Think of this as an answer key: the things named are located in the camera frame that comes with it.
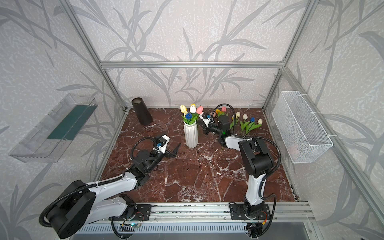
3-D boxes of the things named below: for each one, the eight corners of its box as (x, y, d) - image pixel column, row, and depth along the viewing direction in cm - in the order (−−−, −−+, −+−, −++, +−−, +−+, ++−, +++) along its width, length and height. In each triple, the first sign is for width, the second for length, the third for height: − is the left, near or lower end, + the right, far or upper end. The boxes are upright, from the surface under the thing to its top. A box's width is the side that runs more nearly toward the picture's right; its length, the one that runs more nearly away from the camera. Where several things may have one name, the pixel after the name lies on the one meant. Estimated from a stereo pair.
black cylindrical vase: (143, 127, 111) (133, 108, 95) (139, 119, 116) (129, 99, 100) (152, 123, 114) (144, 103, 98) (148, 115, 119) (140, 95, 103)
